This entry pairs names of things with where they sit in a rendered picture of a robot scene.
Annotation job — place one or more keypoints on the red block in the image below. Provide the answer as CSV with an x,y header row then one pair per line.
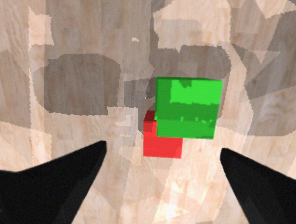
x,y
165,147

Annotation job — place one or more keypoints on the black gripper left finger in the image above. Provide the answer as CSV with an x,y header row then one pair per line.
x,y
52,192

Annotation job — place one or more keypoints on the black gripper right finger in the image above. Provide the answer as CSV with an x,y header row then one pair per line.
x,y
265,196

